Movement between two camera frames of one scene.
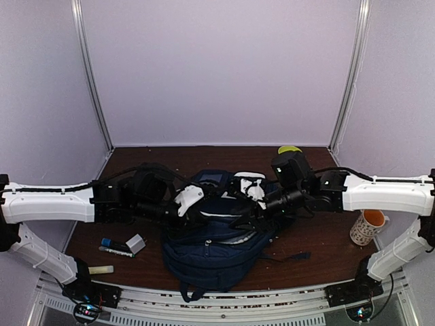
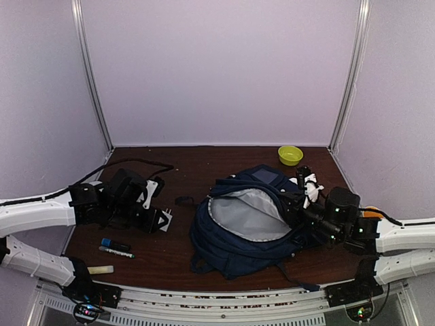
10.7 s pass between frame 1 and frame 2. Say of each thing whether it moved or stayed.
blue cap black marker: stayed
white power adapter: moved
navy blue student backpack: moved
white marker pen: stayed
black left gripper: moved
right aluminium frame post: stayed
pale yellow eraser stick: stayed
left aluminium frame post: stayed
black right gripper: moved
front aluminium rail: stayed
